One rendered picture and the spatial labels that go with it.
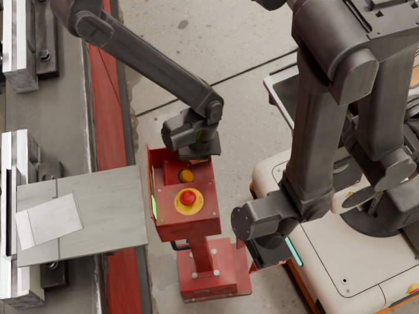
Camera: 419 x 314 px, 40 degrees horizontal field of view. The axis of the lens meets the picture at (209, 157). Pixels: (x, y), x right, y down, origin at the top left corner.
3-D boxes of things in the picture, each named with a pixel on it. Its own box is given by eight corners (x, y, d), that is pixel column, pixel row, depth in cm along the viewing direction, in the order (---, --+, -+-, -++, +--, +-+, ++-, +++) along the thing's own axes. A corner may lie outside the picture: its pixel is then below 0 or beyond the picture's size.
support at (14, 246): (21, 258, 118) (15, 253, 115) (17, 258, 118) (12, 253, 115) (20, 196, 124) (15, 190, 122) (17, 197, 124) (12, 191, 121)
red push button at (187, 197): (197, 209, 141) (196, 203, 138) (181, 210, 141) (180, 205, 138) (196, 194, 143) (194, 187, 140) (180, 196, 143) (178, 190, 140)
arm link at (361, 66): (390, 51, 56) (334, -21, 61) (338, 73, 55) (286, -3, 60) (336, 215, 94) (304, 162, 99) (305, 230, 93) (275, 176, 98)
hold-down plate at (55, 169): (69, 287, 124) (65, 283, 121) (44, 291, 124) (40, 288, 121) (63, 165, 138) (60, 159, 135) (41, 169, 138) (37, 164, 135)
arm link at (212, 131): (224, 122, 127) (212, 102, 129) (197, 133, 124) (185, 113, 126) (219, 137, 133) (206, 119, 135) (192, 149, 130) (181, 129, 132)
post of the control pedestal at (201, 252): (212, 270, 201) (199, 211, 153) (197, 272, 201) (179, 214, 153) (211, 255, 203) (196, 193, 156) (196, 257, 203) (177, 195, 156)
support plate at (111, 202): (148, 245, 115) (148, 243, 114) (19, 268, 114) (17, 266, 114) (139, 166, 123) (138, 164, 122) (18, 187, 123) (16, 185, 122)
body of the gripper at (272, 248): (260, 268, 102) (279, 249, 97) (236, 220, 107) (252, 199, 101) (288, 260, 105) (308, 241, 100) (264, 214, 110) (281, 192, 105)
